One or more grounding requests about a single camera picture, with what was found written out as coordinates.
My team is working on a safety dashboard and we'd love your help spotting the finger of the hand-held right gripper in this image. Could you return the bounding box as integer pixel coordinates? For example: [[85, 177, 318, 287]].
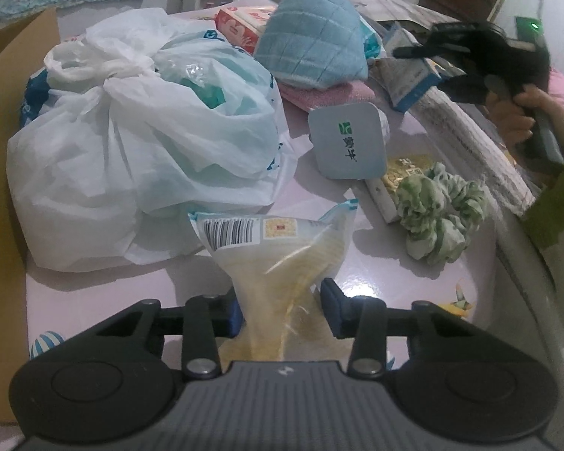
[[392, 33, 456, 60], [438, 73, 490, 104]]

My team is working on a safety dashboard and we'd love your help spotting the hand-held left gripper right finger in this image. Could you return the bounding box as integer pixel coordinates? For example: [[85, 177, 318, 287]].
[[320, 277, 503, 379]]

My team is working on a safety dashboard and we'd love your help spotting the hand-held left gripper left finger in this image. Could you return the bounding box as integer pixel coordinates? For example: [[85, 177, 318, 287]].
[[63, 294, 243, 380]]

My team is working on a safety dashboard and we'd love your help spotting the clear packet of yellow grains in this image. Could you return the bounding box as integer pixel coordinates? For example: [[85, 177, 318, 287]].
[[188, 198, 360, 373]]

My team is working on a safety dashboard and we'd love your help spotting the translucent blue-print plastic bag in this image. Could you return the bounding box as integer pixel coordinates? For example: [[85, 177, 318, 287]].
[[132, 28, 293, 226]]

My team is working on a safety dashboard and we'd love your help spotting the cardboard box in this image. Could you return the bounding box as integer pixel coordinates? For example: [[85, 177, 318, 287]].
[[0, 7, 62, 426]]

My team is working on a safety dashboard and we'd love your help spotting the person's right forearm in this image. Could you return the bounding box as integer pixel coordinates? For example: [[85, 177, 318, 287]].
[[521, 128, 564, 247]]

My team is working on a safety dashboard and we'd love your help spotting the person's right hand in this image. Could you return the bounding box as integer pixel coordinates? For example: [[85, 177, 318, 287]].
[[485, 85, 564, 152]]

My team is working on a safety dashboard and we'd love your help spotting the blue white carton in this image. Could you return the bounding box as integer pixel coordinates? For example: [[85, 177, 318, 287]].
[[384, 23, 443, 112]]

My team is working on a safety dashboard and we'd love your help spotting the gold packet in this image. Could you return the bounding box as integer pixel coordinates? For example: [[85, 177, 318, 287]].
[[365, 154, 445, 224]]

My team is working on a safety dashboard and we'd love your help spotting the pink towel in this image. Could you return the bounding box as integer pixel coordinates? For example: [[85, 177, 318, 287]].
[[276, 79, 375, 114]]

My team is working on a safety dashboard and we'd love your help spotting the light blue towel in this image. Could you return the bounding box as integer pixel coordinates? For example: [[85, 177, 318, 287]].
[[254, 0, 370, 91]]

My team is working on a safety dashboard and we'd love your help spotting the green white scrunchie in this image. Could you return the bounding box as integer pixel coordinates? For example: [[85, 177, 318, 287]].
[[395, 162, 490, 264]]

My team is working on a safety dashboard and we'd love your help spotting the pink red tissue pack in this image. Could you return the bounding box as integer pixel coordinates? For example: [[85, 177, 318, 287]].
[[215, 4, 279, 56]]

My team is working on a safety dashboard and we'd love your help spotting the white tied plastic bag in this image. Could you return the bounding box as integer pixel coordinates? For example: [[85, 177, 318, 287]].
[[7, 9, 184, 273]]

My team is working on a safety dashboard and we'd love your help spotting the blue printed bag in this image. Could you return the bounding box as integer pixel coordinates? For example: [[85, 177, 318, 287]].
[[18, 68, 53, 129]]

